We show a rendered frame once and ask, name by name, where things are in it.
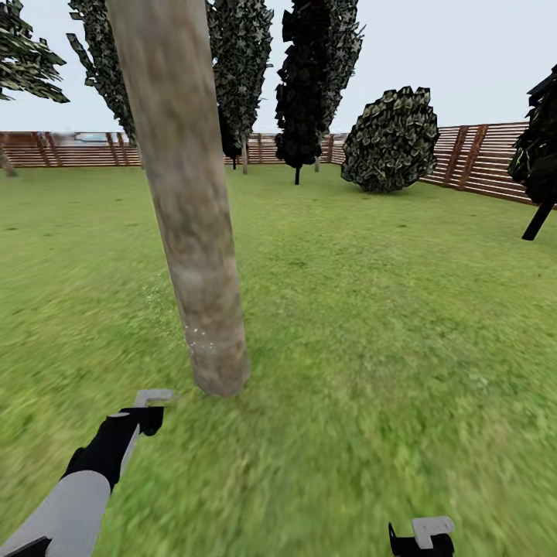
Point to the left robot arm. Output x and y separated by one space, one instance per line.
67 522

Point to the bush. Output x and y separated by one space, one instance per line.
392 144

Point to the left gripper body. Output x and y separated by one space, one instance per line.
153 417

